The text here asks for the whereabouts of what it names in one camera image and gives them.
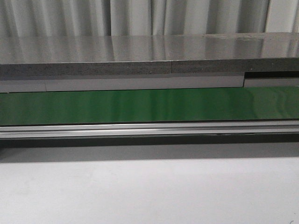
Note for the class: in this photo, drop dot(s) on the grey stone counter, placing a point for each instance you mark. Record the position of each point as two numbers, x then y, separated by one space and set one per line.
44 64

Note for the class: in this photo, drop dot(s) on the aluminium conveyor frame rail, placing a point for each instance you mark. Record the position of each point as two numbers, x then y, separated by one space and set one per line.
145 129

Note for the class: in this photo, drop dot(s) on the white curtain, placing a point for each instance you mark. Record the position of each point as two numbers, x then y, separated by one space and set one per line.
23 18

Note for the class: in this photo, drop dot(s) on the green conveyor belt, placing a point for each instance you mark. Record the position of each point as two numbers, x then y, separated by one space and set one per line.
81 107

